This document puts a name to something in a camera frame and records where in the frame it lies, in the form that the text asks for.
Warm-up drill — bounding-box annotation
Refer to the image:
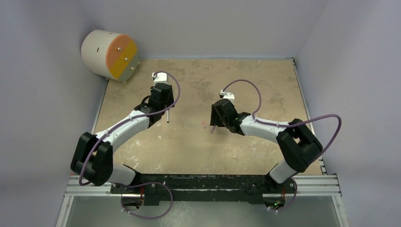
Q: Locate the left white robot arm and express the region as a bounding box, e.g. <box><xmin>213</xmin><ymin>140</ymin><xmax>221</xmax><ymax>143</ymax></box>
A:
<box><xmin>70</xmin><ymin>83</ymin><xmax>174</xmax><ymax>193</ymax></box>

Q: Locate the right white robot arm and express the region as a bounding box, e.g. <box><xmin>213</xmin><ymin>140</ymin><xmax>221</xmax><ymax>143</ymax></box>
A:
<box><xmin>210</xmin><ymin>99</ymin><xmax>323</xmax><ymax>192</ymax></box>

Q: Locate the round mini drawer cabinet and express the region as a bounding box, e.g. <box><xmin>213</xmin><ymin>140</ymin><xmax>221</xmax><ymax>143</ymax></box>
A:
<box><xmin>81</xmin><ymin>30</ymin><xmax>139</xmax><ymax>84</ymax></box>

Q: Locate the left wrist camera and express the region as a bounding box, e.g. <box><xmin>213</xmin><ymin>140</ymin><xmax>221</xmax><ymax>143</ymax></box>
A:
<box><xmin>152</xmin><ymin>72</ymin><xmax>168</xmax><ymax>86</ymax></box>

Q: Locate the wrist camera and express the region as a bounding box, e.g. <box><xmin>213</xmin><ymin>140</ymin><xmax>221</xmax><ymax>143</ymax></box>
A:
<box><xmin>219</xmin><ymin>90</ymin><xmax>235</xmax><ymax>103</ymax></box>
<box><xmin>152</xmin><ymin>72</ymin><xmax>168</xmax><ymax>86</ymax></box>

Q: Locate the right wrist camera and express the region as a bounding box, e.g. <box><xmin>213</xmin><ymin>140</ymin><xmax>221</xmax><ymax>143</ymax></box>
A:
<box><xmin>219</xmin><ymin>90</ymin><xmax>235</xmax><ymax>103</ymax></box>

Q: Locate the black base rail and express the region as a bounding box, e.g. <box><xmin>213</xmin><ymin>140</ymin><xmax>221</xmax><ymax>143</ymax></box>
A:
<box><xmin>108</xmin><ymin>168</ymin><xmax>298</xmax><ymax>208</ymax></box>

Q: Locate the aluminium frame rail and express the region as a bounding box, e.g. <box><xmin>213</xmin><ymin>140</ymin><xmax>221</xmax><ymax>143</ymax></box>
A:
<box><xmin>64</xmin><ymin>174</ymin><xmax>341</xmax><ymax>196</ymax></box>

